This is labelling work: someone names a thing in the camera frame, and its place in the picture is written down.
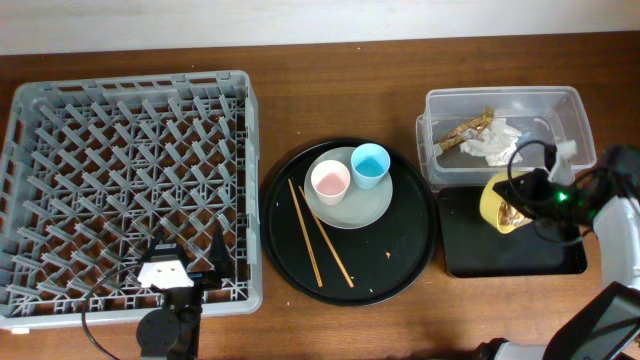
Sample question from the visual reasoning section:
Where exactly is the blue cup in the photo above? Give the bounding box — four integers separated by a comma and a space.
350, 143, 391, 190

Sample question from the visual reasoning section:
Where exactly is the yellow bowl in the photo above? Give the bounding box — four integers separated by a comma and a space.
479, 173, 507, 234

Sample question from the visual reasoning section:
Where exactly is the black rectangular tray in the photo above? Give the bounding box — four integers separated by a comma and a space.
437, 186, 588, 278

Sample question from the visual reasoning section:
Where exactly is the grey dishwasher rack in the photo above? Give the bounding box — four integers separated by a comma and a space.
1, 70, 263, 331

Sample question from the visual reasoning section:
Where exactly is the pink cup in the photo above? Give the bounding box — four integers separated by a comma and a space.
311, 160, 351, 206

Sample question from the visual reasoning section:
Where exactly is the clear plastic bin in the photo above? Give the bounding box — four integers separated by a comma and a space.
416, 86, 597, 192

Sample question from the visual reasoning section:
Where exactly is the grey plate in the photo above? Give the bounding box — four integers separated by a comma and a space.
304, 147, 393, 230

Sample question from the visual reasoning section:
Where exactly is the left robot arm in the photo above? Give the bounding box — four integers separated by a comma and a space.
136, 228, 235, 359

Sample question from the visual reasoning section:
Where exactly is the food scraps and rice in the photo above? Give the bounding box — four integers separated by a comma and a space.
498, 202, 532, 234

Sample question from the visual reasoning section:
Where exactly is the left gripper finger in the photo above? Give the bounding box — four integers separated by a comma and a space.
152, 230, 166, 249
208, 226, 234, 278

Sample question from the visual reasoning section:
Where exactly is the white tissue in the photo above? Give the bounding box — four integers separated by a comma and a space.
460, 118, 522, 167

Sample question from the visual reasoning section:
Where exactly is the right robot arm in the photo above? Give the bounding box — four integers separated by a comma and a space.
471, 141, 639, 360

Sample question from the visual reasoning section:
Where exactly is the round black tray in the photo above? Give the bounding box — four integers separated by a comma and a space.
261, 138, 438, 306

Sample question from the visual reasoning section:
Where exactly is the gold snack wrapper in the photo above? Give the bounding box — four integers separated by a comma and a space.
437, 107, 495, 151

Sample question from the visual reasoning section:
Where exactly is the left wooden chopstick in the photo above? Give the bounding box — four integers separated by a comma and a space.
287, 178, 324, 288

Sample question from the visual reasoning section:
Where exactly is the wooden chopstick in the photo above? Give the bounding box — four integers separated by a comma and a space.
298, 186, 355, 288
287, 178, 324, 288

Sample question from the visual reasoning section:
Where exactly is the right wooden chopstick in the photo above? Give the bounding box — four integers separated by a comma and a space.
298, 186, 355, 288

